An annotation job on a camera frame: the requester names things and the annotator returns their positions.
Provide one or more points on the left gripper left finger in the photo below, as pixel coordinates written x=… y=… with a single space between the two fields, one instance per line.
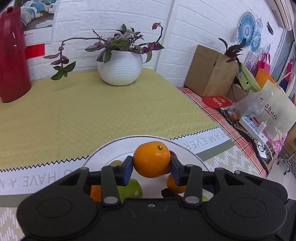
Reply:
x=111 y=178

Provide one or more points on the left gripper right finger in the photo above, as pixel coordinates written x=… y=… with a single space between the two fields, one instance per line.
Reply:
x=188 y=175

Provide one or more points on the brown longan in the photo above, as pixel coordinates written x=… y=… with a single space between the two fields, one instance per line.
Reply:
x=116 y=163

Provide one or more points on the small orange tangerine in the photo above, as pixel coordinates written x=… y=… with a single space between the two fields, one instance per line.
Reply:
x=170 y=184

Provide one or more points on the mandarin with rough skin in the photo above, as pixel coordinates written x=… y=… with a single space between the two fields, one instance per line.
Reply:
x=96 y=193

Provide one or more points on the large green mango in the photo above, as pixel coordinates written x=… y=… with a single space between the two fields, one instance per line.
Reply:
x=132 y=190

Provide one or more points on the small green apple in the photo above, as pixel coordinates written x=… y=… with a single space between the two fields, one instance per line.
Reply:
x=204 y=198

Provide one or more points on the large orange with stem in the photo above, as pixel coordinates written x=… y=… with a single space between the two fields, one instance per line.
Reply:
x=151 y=159

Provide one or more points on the white ceramic plate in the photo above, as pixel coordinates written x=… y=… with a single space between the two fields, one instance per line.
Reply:
x=120 y=148

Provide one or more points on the plaid cloth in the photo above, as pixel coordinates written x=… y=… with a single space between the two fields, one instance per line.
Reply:
x=241 y=142

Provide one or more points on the white power strip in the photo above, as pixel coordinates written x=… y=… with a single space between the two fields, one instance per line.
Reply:
x=258 y=137

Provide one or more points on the patterned tablecloth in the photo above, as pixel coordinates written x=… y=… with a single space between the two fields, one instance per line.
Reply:
x=52 y=130

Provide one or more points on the red envelope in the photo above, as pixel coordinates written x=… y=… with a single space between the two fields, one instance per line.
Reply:
x=217 y=101

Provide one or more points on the white tote bag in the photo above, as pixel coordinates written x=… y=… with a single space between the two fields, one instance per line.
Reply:
x=278 y=111

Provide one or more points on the clear plastic bag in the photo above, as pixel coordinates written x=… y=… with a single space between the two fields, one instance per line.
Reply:
x=250 y=106

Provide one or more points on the brown cardboard box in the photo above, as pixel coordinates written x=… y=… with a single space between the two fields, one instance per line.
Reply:
x=210 y=73

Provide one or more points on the green box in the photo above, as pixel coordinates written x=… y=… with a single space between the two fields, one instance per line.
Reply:
x=247 y=80

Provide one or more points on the white pot purple plant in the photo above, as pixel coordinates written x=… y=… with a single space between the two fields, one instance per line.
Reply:
x=121 y=58

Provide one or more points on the dark purple potted plant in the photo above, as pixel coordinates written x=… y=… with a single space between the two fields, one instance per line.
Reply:
x=233 y=52

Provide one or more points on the red thermos jug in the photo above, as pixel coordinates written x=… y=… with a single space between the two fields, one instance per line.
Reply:
x=15 y=77

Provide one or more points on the blue wall decoration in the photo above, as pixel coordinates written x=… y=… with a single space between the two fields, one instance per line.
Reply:
x=250 y=28

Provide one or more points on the bedding wall poster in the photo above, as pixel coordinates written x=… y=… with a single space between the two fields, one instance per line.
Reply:
x=37 y=19

